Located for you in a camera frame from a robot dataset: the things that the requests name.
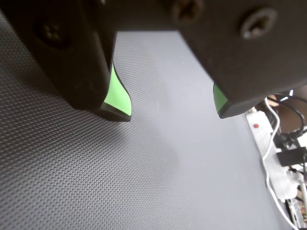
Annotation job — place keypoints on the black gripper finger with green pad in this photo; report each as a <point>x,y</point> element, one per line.
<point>239,60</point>
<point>72,60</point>

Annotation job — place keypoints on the white power strip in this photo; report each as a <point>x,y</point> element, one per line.
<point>261,134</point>

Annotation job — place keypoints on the black plug adapter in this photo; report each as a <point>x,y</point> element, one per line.
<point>291,155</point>

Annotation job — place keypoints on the dark grey textured mat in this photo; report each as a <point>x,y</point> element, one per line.
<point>144,167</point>

